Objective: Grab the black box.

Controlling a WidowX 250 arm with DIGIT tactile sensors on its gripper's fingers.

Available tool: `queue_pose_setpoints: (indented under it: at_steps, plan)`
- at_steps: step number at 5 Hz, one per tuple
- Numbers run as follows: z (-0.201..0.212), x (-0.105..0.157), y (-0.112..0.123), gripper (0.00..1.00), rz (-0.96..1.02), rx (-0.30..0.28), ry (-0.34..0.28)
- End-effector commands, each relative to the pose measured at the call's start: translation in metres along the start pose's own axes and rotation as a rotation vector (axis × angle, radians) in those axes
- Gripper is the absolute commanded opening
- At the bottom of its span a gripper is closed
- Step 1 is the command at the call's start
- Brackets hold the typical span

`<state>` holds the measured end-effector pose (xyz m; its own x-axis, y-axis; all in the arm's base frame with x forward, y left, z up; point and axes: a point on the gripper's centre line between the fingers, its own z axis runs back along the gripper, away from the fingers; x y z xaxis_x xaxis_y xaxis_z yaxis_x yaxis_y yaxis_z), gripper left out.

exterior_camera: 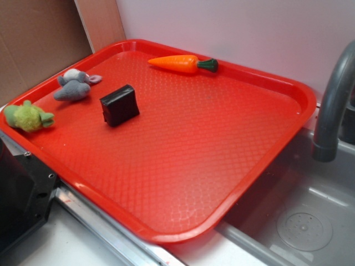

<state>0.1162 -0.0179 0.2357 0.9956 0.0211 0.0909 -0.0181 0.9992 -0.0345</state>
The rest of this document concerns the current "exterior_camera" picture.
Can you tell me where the red plastic tray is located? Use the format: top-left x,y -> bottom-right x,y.
1,40 -> 316,244

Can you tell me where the black box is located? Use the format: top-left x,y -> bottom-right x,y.
100,84 -> 140,127

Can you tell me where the brown cardboard panel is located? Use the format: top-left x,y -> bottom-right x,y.
1,1 -> 125,105

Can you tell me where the grey sink faucet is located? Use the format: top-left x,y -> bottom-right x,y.
311,41 -> 354,162

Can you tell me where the green plush toy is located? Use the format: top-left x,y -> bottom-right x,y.
3,100 -> 54,132

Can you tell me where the grey plush elephant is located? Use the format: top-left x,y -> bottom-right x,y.
54,68 -> 103,101

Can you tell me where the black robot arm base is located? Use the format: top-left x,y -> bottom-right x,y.
1,141 -> 58,255

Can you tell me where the grey toy sink basin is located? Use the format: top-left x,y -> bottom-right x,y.
216,114 -> 354,265

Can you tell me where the orange toy carrot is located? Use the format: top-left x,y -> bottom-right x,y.
148,55 -> 219,74

